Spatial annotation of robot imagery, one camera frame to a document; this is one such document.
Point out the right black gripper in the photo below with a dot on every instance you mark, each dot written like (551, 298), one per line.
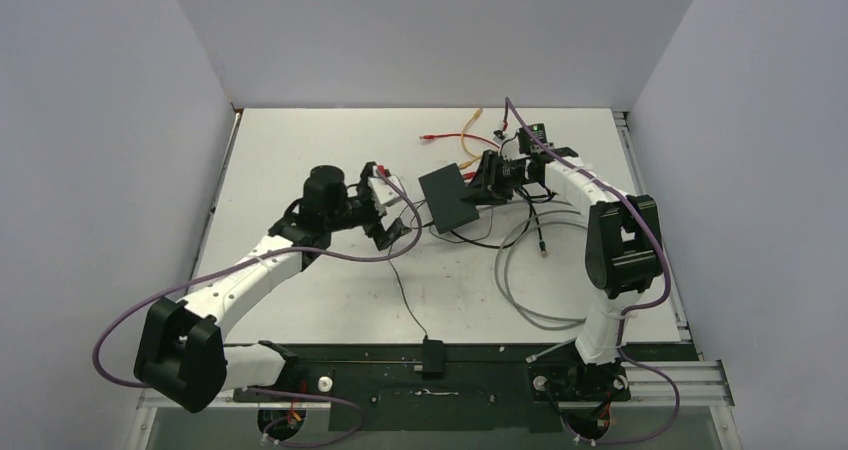
(486, 187)

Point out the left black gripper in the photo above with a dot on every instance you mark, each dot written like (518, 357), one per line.
(376, 214)

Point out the dark grey network switch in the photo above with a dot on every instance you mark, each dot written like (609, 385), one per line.
(443, 190)

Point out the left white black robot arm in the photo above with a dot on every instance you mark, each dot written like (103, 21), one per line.
(183, 354)

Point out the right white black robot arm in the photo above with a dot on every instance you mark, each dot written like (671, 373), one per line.
(623, 251)

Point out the black power adapter box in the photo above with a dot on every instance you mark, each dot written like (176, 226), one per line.
(432, 360)

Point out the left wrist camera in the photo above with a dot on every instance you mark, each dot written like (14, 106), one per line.
(385, 188)

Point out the aluminium left side rail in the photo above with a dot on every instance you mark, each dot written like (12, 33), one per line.
(205, 166)

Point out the aluminium rail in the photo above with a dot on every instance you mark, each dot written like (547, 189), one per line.
(641, 170)
(205, 166)
(689, 383)

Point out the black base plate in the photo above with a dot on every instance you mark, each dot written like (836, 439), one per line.
(444, 415)

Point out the aluminium right side rail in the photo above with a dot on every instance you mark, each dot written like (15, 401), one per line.
(641, 170)

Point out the aluminium front rail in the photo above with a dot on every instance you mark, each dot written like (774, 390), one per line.
(689, 383)

